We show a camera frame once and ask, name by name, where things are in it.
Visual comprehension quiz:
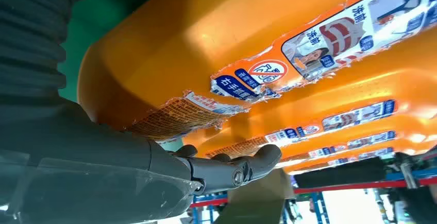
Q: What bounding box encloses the cardboard box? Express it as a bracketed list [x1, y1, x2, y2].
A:
[215, 169, 296, 224]

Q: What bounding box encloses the black carrying case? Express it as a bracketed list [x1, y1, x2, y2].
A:
[293, 157, 388, 188]

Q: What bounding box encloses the blue and red storage rack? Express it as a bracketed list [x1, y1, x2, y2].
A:
[189, 167, 437, 224]

